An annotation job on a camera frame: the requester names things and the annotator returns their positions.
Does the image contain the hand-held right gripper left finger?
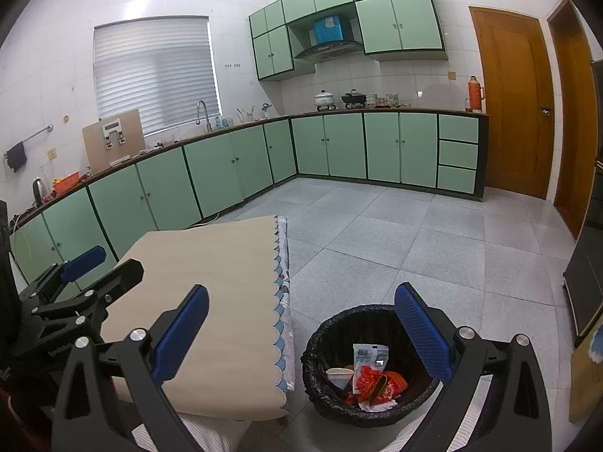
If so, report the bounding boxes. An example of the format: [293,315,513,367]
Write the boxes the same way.
[52,284,210,452]

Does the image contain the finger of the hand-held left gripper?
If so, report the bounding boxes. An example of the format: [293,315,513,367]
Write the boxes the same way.
[31,258,144,340]
[19,245,107,310]

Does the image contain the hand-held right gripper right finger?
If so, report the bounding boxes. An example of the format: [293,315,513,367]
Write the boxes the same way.
[394,281,553,452]

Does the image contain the white green packaging bag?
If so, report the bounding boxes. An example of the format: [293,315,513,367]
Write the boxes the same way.
[353,344,389,370]

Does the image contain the red packet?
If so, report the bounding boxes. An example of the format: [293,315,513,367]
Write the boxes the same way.
[351,365,408,403]

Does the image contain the beige paper cup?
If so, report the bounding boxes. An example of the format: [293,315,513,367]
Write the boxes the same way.
[325,367,355,394]

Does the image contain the black lined trash bin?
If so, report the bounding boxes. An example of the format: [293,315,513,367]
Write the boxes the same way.
[300,304,446,429]

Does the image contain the orange plastic basin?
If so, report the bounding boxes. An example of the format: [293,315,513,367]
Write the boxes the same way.
[51,172,82,194]

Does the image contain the white striped seat cushion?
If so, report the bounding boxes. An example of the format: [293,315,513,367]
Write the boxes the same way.
[129,412,253,452]

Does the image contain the dark hanging towel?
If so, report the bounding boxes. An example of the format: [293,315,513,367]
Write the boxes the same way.
[6,141,28,173]

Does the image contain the brown cardboard box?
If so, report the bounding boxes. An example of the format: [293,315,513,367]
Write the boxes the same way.
[82,108,146,173]

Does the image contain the green base cabinets with countertop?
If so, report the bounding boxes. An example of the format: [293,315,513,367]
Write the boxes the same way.
[9,108,490,293]

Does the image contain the yellow printed carton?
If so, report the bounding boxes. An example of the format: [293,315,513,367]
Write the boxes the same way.
[569,325,603,425]

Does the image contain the black appliance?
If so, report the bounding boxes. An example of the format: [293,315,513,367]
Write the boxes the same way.
[562,60,603,340]

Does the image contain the white window blind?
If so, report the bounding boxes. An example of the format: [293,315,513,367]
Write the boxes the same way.
[93,16,222,137]

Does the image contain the row of glass jars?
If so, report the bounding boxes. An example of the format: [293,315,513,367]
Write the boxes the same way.
[366,92,410,107]

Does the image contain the orange thermos flask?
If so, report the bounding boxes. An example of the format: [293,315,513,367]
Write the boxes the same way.
[467,75,485,113]

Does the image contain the black range hood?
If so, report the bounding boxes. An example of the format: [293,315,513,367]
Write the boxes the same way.
[294,40,364,62]

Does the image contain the blue box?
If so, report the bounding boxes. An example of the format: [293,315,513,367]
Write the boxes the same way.
[309,15,344,44]

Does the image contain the metal towel rail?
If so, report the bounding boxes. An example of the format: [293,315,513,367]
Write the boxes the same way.
[4,124,54,158]

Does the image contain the wooden door with handle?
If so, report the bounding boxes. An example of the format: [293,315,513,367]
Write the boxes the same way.
[468,6,557,201]

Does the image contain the green wall cabinets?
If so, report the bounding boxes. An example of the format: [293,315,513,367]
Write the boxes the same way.
[249,0,448,82]

